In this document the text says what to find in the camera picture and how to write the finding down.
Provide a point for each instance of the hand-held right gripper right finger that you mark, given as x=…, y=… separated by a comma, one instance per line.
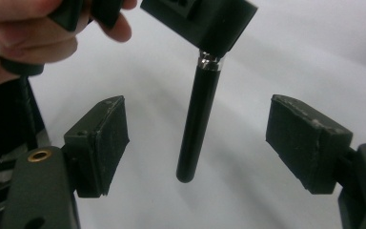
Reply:
x=305, y=146

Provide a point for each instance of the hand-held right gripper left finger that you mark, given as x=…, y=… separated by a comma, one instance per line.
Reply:
x=101, y=149

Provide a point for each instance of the black makeup brush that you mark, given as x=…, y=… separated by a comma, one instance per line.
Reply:
x=198, y=120

